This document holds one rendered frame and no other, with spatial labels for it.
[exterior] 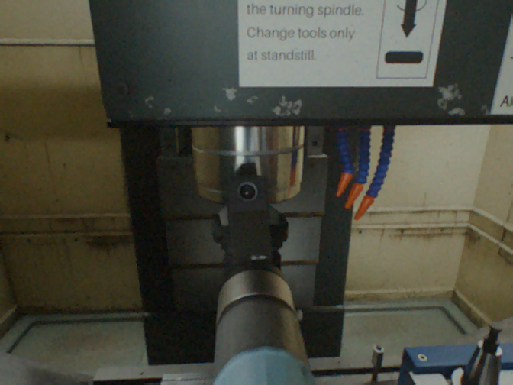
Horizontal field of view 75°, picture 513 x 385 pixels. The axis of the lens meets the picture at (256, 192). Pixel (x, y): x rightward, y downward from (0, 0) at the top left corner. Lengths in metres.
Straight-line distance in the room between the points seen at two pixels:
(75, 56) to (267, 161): 1.10
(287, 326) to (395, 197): 1.29
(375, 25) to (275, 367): 0.26
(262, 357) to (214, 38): 0.23
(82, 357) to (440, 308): 1.58
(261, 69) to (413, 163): 1.29
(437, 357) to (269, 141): 0.41
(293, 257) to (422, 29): 0.85
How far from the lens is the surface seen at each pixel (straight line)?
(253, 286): 0.31
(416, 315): 1.80
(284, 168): 0.43
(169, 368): 1.02
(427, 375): 0.60
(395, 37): 0.30
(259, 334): 0.27
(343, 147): 0.49
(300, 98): 0.28
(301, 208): 0.99
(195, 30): 0.28
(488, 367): 0.56
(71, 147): 1.47
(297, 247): 1.05
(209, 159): 0.43
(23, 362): 1.46
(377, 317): 1.73
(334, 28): 0.29
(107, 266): 1.63
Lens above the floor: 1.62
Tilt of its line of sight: 19 degrees down
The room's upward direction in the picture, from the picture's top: straight up
